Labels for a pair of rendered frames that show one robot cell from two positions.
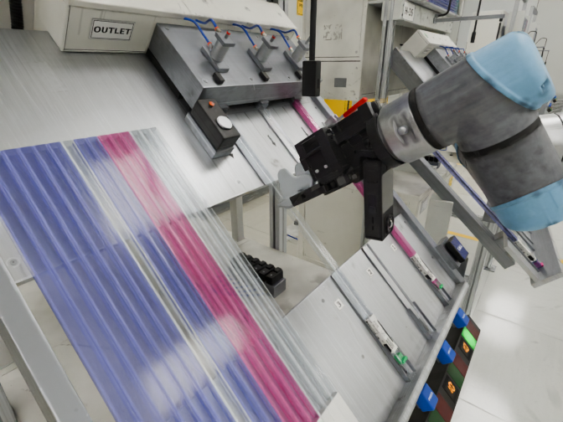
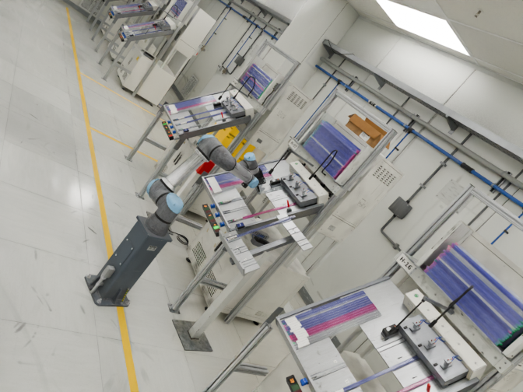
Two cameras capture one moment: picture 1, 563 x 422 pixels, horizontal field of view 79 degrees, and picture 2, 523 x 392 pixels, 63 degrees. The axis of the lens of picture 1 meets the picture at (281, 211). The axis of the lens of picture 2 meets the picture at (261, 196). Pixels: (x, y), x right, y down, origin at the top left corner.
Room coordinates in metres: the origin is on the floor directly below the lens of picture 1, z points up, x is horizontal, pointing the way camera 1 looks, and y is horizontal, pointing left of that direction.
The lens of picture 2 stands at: (1.21, -3.01, 1.70)
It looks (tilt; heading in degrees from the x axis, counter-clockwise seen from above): 14 degrees down; 102
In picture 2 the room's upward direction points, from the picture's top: 39 degrees clockwise
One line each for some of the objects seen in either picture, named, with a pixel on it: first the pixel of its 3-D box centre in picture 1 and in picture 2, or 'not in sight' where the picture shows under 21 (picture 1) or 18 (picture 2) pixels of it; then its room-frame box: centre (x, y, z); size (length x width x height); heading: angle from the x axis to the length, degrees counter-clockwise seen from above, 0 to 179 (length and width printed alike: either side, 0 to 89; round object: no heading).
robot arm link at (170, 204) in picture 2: not in sight; (170, 206); (0.33, -0.79, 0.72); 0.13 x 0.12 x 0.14; 164
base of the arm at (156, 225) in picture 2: not in sight; (159, 222); (0.34, -0.79, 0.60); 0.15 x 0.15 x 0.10
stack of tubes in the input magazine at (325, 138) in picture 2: not in sight; (333, 150); (0.71, 0.19, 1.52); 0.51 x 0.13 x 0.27; 142
